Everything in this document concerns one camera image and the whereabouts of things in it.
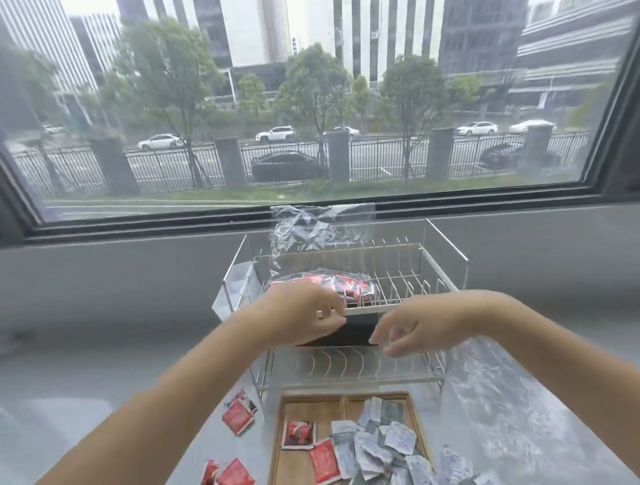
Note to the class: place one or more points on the person's right hand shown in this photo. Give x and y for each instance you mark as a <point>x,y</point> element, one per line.
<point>430,325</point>

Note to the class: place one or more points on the person's left hand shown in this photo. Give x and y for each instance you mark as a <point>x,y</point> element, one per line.
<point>295,312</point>

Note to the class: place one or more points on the clear plastic bag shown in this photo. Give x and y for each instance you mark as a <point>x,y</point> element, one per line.
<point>320,225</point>
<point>510,409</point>

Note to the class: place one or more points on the wooden tray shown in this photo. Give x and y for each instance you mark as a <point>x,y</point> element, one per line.
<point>356,407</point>
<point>310,412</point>

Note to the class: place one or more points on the pile of grey sachets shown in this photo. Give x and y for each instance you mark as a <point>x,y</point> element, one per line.
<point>380,449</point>

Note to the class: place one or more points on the person's right forearm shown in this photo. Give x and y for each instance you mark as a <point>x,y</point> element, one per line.
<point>565,350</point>

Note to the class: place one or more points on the person's left forearm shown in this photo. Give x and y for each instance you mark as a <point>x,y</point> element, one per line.
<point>150,414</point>

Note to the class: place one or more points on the black box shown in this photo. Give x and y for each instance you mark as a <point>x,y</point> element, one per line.
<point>350,332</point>

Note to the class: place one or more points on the white plastic cutlery holder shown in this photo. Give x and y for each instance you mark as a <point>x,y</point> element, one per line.
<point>235,295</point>

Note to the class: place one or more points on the black sedan car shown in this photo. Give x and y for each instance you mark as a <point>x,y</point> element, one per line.
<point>287,166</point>

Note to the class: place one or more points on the white suv car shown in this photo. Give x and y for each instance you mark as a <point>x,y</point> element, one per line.
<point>275,134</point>

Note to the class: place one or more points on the white sedan car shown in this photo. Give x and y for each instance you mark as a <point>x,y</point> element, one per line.
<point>350,133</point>
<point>476,128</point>
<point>160,142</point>

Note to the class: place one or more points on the white covered car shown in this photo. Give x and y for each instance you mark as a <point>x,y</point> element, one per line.
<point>531,126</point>

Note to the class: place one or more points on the black fence with grey pillars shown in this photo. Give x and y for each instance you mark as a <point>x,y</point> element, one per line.
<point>115,167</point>

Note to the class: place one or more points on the row of green street trees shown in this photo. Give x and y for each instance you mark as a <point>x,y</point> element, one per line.
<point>315,80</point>

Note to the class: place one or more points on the dark window frame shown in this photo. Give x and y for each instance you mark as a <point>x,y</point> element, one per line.
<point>200,225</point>

